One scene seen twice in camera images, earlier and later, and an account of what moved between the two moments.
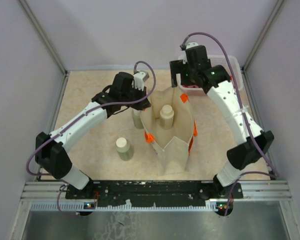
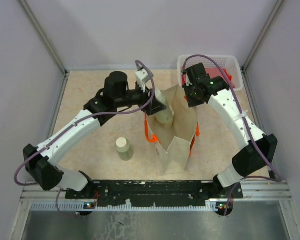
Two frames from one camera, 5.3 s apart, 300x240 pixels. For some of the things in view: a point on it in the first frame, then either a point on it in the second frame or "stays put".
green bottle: [123, 147] stays put
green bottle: [138, 121] → [166, 116]
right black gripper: [178, 67] → [192, 103]
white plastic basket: [215, 60] stays put
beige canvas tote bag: [172, 146] stays put
